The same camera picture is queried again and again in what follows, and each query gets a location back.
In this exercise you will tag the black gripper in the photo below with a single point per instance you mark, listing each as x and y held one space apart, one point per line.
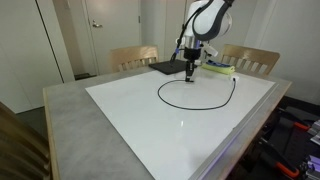
191 55

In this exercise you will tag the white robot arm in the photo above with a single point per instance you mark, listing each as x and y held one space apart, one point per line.
210 18

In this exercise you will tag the small white adapter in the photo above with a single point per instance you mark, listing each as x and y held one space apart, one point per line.
198 62

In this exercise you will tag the black flat pad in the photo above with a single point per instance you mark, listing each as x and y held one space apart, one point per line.
166 66

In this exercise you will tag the blue folded cloth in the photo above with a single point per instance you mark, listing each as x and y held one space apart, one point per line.
216 63

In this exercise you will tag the yellow folded cloth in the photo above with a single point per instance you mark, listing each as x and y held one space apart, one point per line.
218 69

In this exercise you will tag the white charger block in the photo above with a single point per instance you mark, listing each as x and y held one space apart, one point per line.
234 78

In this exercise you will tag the light wooden slatted chair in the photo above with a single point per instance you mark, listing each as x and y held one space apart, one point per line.
133 53
250 53

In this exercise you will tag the large white table mat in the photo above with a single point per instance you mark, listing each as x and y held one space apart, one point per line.
160 133

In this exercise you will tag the grey purple equipment stack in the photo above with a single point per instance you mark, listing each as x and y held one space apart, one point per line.
316 131
313 168

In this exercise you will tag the dark wooden chair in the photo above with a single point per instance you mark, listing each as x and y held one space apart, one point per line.
20 146

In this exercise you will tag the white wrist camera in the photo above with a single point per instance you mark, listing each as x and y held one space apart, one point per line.
209 50

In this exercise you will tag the aluminium table edge rail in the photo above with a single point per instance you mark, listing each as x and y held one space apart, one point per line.
233 131

